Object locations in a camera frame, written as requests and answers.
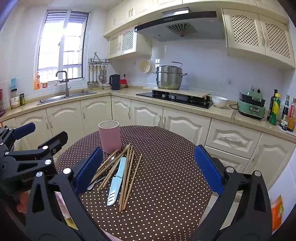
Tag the beige kitchen countertop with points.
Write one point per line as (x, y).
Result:
(129, 93)

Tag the cream upper cabinet row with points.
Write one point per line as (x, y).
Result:
(138, 14)

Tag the orange packet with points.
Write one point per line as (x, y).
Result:
(277, 210)

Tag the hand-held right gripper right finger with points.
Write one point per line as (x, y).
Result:
(208, 169)

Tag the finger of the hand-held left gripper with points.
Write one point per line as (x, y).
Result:
(24, 131)
(56, 141)

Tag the steel faucet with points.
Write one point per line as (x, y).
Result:
(67, 88)

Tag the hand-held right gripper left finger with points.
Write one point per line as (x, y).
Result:
(89, 170)

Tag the brown polka dot tablecloth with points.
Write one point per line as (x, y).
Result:
(166, 176)

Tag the dark sauce bottle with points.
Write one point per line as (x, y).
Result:
(285, 111)

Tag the small cream lattice cabinet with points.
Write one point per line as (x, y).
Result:
(127, 44)

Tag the dark glass bottle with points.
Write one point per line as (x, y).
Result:
(271, 104)

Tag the range hood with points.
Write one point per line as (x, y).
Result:
(178, 25)

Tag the hanging steel spatula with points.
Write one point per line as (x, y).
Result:
(97, 82)
(93, 82)

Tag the black electric kettle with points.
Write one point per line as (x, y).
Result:
(115, 82)

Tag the clear seasoning jar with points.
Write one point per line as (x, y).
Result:
(15, 99)

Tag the pink utensil holder cup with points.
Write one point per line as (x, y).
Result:
(109, 139)

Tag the steel steamer pot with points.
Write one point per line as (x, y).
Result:
(170, 78)

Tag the green electric cooker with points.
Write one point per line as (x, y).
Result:
(252, 106)

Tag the hanging steel ladle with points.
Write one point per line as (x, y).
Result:
(89, 82)

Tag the small green jar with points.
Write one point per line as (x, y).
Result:
(22, 99)

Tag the green oil bottle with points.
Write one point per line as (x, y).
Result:
(275, 111)

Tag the red container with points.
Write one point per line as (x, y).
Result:
(124, 83)

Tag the window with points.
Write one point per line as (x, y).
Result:
(69, 46)

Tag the bunch of wooden chopsticks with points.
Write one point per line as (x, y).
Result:
(128, 183)

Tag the black gas cooktop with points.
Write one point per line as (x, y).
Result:
(180, 98)

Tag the small red jar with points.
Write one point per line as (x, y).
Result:
(44, 85)

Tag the brown sauce bottle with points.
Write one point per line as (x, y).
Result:
(292, 115)

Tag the steel spoon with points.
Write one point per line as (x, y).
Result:
(101, 77)
(111, 159)
(92, 185)

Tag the person's left hand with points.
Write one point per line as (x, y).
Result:
(22, 201)

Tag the orange detergent bottle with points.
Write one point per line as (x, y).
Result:
(36, 82)

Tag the large cream lattice cabinet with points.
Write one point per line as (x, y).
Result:
(254, 34)

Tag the pink patterned cloth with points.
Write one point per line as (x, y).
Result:
(63, 205)

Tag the stacked bowls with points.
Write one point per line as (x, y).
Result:
(106, 86)

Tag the white bowl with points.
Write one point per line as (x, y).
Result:
(219, 102)

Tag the cream base cabinets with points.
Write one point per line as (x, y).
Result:
(148, 118)

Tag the steel sink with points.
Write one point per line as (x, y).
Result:
(60, 98)

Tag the hanging steel spoon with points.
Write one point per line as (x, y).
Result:
(101, 77)

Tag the red kitchen tool holder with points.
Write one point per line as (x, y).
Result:
(1, 102)

